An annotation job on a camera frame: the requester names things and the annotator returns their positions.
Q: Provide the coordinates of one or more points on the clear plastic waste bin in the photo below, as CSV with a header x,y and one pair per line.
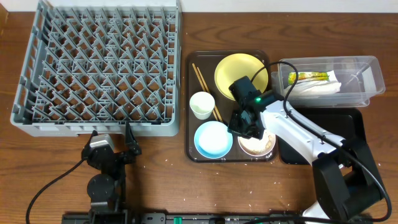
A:
x,y
360,77

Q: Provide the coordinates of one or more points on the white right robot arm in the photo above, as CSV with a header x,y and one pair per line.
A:
x,y
348,185

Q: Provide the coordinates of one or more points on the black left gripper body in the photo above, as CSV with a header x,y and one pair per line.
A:
x,y
116,156

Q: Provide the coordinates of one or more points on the dark brown serving tray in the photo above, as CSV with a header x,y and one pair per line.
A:
x,y
207,61

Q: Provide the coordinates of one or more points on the white cup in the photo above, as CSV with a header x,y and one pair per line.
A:
x,y
202,104

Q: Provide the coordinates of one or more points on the yellow plate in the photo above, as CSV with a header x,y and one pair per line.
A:
x,y
234,67

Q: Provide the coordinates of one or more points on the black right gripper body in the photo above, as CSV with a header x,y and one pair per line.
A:
x,y
239,125

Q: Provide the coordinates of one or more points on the right wooden chopstick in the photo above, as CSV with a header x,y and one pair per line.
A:
x,y
216,111

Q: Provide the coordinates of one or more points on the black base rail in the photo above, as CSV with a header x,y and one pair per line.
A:
x,y
161,218

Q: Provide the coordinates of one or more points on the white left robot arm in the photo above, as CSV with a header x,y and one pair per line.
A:
x,y
107,190

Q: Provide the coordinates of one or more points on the black waste tray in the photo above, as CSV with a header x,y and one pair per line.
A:
x,y
345,122

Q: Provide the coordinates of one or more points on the grey dish rack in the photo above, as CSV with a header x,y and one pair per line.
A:
x,y
101,68

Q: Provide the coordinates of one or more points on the crumpled white wrapper waste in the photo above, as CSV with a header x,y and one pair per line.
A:
x,y
316,83

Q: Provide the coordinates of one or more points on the blue bowl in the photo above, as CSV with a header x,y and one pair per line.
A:
x,y
212,140

